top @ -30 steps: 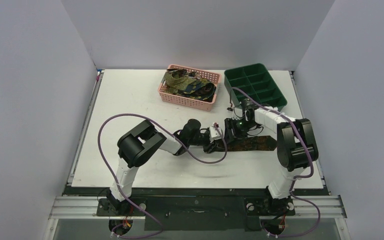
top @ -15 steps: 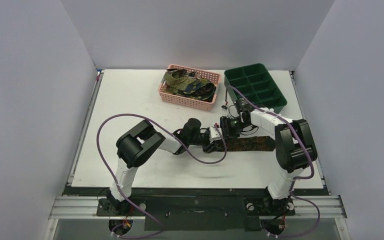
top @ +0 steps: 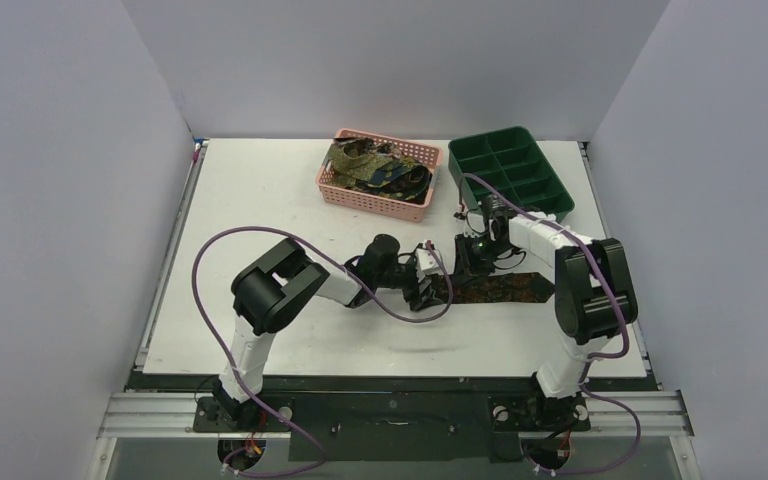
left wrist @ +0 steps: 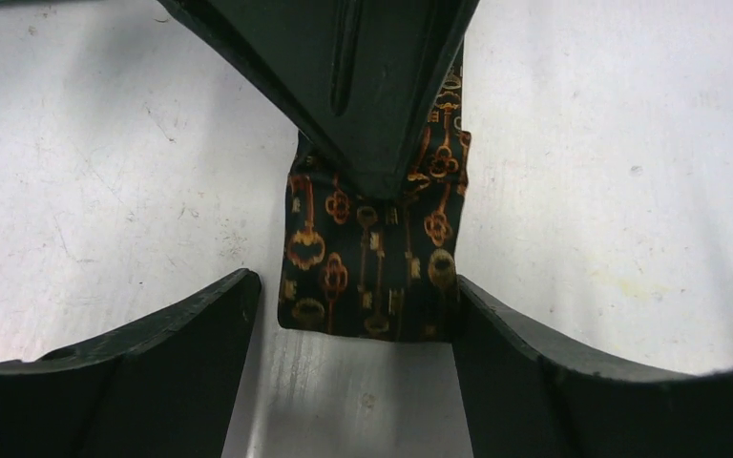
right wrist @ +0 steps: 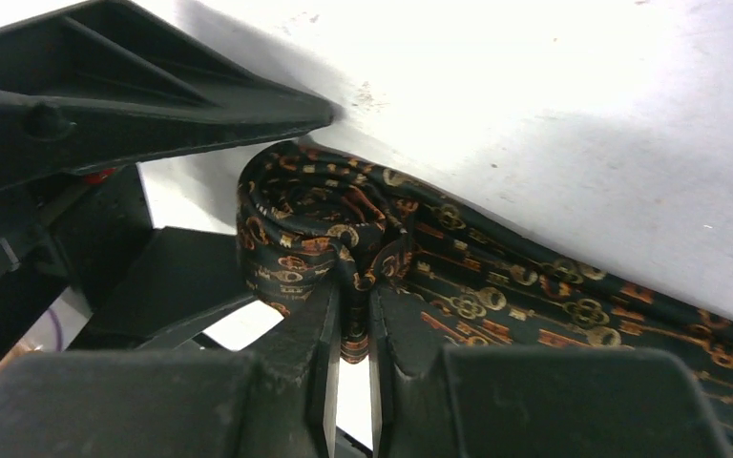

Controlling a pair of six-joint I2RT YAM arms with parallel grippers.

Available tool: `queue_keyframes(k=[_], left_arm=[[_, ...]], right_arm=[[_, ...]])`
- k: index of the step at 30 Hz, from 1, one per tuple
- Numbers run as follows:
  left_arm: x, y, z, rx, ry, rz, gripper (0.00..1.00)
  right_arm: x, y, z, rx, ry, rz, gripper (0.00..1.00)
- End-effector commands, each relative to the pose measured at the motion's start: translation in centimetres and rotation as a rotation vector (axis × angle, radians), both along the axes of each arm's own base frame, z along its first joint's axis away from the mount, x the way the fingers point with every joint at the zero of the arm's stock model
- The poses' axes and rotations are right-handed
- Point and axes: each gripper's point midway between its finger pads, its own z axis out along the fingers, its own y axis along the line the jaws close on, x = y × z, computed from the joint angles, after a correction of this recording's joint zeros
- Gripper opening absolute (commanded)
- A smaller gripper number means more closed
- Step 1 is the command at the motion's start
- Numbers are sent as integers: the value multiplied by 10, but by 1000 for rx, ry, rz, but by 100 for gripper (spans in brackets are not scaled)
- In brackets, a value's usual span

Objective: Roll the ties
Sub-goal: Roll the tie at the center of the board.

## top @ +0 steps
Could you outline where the dark patterned necktie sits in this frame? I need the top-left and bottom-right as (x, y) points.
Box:
(451, 273), (555, 304)

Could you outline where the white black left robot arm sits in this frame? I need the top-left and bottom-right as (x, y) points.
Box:
(214, 234), (453, 430)

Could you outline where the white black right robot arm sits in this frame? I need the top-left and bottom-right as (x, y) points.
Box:
(455, 195), (638, 427)

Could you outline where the pile of patterned ties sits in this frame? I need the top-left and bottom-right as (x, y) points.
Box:
(327, 137), (433, 204)

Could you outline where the green divided plastic tray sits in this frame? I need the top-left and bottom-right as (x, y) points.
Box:
(448, 126), (575, 220)

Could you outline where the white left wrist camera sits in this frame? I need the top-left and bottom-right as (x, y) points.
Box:
(414, 244), (445, 278)

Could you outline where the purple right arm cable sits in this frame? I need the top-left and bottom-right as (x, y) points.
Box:
(453, 173), (642, 478)

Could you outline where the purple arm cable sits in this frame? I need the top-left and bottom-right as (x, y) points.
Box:
(191, 226), (456, 480)
(453, 173), (642, 478)

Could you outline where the black metal base rail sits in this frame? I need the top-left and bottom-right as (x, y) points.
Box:
(97, 374), (695, 465)

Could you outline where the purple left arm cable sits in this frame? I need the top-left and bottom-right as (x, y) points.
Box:
(191, 226), (456, 480)

